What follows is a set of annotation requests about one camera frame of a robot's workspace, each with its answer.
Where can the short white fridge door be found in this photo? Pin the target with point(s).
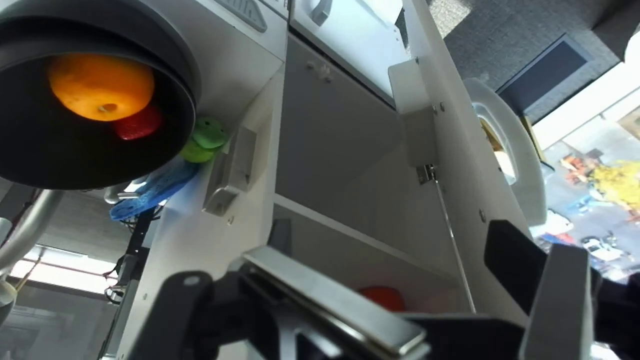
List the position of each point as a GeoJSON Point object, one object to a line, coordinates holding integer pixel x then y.
{"type": "Point", "coordinates": [360, 51]}

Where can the orange toy fruit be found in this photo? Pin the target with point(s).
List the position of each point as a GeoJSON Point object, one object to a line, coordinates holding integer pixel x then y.
{"type": "Point", "coordinates": [101, 87]}

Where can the red toy cup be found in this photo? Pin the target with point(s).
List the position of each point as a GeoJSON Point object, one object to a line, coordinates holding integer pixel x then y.
{"type": "Point", "coordinates": [381, 298]}

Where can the green toy piece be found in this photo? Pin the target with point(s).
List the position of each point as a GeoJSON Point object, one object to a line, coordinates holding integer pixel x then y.
{"type": "Point", "coordinates": [207, 141]}

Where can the white toy kitchen body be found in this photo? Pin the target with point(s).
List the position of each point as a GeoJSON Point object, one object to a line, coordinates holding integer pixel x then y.
{"type": "Point", "coordinates": [332, 146]}

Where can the black toy pot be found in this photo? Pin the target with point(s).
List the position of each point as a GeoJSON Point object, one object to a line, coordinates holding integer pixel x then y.
{"type": "Point", "coordinates": [61, 161]}

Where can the blue toy utensil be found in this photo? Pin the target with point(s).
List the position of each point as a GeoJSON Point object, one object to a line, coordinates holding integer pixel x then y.
{"type": "Point", "coordinates": [151, 196]}

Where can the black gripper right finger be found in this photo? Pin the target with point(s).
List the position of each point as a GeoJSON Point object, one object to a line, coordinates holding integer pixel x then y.
{"type": "Point", "coordinates": [560, 306]}

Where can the silver toy faucet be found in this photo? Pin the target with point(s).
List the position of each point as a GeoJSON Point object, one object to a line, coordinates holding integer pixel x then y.
{"type": "Point", "coordinates": [31, 227]}

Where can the red toy piece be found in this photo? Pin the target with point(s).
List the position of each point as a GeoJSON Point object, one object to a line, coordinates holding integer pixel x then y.
{"type": "Point", "coordinates": [138, 125]}

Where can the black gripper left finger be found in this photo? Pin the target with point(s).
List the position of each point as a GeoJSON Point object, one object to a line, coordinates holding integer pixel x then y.
{"type": "Point", "coordinates": [193, 320]}

